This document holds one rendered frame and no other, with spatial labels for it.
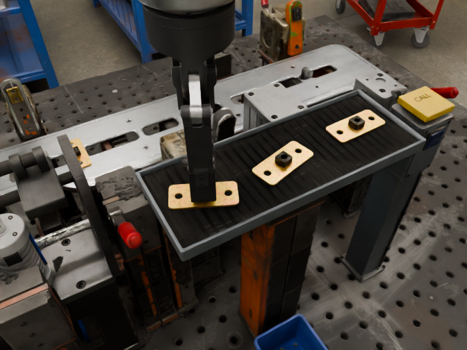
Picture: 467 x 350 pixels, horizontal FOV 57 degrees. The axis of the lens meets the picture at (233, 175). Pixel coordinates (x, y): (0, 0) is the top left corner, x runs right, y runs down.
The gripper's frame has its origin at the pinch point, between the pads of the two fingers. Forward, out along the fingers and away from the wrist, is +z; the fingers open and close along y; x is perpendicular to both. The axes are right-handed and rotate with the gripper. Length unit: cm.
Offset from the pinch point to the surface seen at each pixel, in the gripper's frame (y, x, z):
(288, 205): -2.6, -9.9, 3.9
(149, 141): 29.0, 10.3, 20.2
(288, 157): 4.6, -11.2, 3.0
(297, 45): 61, -25, 19
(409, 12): 228, -140, 94
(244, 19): 239, -32, 99
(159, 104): 40.7, 8.7, 20.2
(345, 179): 1.0, -17.7, 4.0
